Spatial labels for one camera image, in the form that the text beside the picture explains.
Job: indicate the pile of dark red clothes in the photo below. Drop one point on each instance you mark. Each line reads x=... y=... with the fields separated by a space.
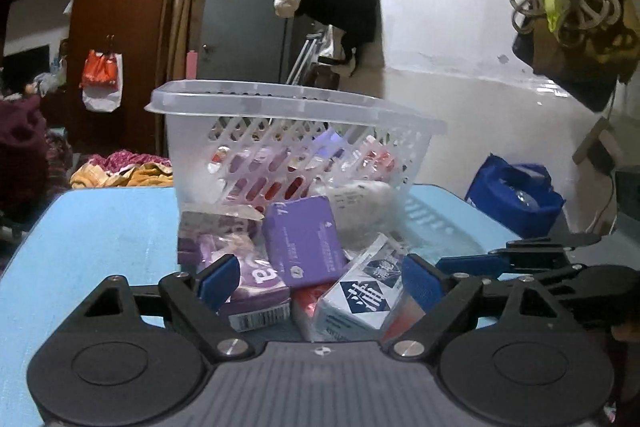
x=20 y=152

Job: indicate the large purple and white box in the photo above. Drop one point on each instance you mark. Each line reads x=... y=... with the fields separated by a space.
x=330 y=146

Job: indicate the small purple box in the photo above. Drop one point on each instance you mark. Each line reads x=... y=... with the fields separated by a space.
x=305 y=239

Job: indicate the blue tote bag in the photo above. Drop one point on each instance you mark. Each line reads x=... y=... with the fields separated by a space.
x=515 y=197

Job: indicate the white plastic basket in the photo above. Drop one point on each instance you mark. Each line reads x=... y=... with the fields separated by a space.
x=280 y=142

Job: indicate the white box with blue pattern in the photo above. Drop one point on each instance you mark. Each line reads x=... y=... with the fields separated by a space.
x=360 y=302

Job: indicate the metal crutch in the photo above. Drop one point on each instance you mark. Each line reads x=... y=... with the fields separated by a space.
x=305 y=57

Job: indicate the wooden boards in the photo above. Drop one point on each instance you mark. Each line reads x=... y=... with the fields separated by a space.
x=180 y=7

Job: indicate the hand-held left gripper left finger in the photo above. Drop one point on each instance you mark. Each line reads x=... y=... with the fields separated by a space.
x=220 y=281

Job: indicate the pink floral cloth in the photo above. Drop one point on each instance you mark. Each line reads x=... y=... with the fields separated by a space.
x=127 y=158

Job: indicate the olive hanging bag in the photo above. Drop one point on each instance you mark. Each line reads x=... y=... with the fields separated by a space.
x=585 y=37

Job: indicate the red box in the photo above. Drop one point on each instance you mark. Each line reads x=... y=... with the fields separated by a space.
x=377 y=159

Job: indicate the white wrapped gauze packet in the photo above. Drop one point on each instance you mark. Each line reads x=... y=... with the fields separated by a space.
x=360 y=202

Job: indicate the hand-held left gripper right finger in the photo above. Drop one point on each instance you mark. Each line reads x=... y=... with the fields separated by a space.
x=420 y=281

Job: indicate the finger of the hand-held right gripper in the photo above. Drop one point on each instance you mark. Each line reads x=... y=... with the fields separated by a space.
x=552 y=274
x=470 y=264

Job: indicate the black television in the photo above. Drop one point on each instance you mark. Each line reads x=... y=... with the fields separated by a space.
x=25 y=62

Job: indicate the purple plastic-wrapped packet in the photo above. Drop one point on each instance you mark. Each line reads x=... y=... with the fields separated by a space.
x=210 y=232

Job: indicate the black hanging garment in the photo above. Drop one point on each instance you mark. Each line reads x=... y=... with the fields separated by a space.
x=345 y=9

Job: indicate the orange and white plastic bag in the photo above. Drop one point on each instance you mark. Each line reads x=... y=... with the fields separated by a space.
x=100 y=79

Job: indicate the yellow cloth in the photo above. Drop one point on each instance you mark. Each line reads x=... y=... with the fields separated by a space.
x=120 y=177

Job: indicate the wall power adapter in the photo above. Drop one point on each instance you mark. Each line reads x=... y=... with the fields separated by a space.
x=597 y=147

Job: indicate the brown wooden wardrobe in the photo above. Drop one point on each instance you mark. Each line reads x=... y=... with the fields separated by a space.
x=125 y=7

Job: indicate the grey metal door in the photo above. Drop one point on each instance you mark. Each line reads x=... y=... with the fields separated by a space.
x=240 y=7

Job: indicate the purple pack with white letters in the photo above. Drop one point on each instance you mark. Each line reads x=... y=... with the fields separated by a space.
x=260 y=282

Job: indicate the red packet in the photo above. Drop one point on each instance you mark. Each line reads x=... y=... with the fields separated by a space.
x=307 y=302

